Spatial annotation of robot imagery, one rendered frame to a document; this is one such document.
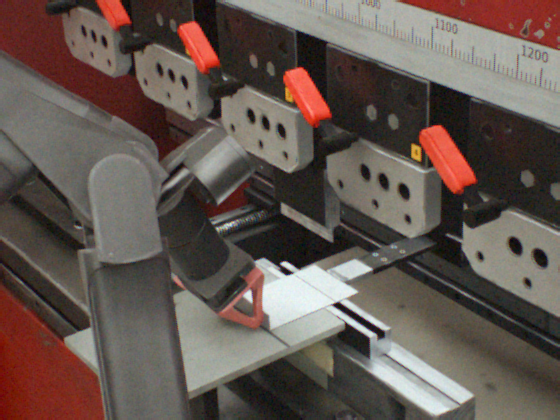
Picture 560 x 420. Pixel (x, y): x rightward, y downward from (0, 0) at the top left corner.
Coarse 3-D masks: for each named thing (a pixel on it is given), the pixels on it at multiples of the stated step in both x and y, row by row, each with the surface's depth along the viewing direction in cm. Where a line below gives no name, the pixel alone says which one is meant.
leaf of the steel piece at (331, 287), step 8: (296, 272) 142; (304, 272) 142; (312, 272) 142; (320, 272) 142; (304, 280) 141; (312, 280) 141; (320, 280) 140; (328, 280) 140; (336, 280) 140; (320, 288) 139; (328, 288) 139; (336, 288) 139; (344, 288) 139; (328, 296) 137; (336, 296) 137; (344, 296) 137
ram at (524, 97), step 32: (224, 0) 128; (256, 0) 123; (288, 0) 118; (416, 0) 102; (448, 0) 99; (480, 0) 96; (512, 0) 93; (544, 0) 90; (320, 32) 115; (352, 32) 111; (512, 32) 94; (544, 32) 91; (416, 64) 105; (448, 64) 101; (480, 96) 99; (512, 96) 96; (544, 96) 93
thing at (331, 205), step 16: (288, 176) 134; (304, 176) 131; (320, 176) 129; (288, 192) 135; (304, 192) 132; (320, 192) 130; (288, 208) 138; (304, 208) 133; (320, 208) 131; (336, 208) 131; (304, 224) 136; (320, 224) 132; (336, 224) 132
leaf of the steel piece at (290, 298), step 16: (272, 288) 139; (288, 288) 139; (304, 288) 139; (240, 304) 135; (272, 304) 136; (288, 304) 136; (304, 304) 136; (320, 304) 136; (272, 320) 133; (288, 320) 133
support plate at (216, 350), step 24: (192, 312) 136; (72, 336) 132; (192, 336) 131; (216, 336) 131; (240, 336) 131; (264, 336) 130; (288, 336) 130; (312, 336) 130; (192, 360) 127; (216, 360) 127; (240, 360) 126; (264, 360) 127; (192, 384) 123; (216, 384) 124
